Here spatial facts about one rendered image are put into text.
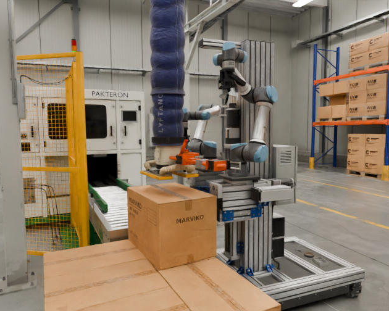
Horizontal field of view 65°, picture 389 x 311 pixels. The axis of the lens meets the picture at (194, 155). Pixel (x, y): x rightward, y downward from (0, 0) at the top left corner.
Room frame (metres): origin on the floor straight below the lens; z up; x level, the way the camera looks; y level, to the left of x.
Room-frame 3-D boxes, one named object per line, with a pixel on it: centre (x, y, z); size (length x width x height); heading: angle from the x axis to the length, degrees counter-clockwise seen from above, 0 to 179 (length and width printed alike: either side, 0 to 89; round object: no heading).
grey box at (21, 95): (2.68, 1.49, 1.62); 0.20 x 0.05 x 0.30; 27
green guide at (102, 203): (3.66, 1.27, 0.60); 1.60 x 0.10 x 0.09; 27
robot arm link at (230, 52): (1.85, -0.21, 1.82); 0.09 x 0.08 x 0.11; 137
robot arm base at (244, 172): (2.16, -0.31, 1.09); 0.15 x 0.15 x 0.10
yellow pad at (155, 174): (2.04, 0.26, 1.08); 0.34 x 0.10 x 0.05; 29
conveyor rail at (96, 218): (3.32, 1.16, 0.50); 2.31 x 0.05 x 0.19; 27
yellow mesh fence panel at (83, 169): (3.00, 1.44, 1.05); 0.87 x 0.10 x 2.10; 79
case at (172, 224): (2.08, 0.18, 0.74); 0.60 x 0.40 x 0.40; 30
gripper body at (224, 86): (1.84, -0.20, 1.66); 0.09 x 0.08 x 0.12; 111
